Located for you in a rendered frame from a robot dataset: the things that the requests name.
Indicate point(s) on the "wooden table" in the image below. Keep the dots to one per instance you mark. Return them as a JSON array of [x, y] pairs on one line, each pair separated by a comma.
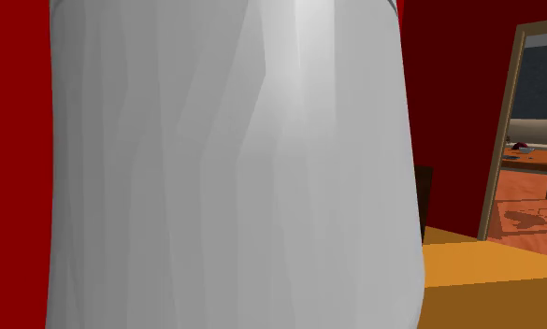
[[539, 162]]

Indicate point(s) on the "brown door frame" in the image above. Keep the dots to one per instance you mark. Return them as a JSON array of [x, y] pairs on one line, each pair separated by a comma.
[[501, 136]]

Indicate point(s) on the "dark brown cabinet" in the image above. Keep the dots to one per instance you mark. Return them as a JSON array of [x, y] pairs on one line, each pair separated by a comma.
[[424, 191]]

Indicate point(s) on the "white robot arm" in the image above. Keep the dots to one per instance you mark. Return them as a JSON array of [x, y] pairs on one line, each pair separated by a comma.
[[227, 182]]

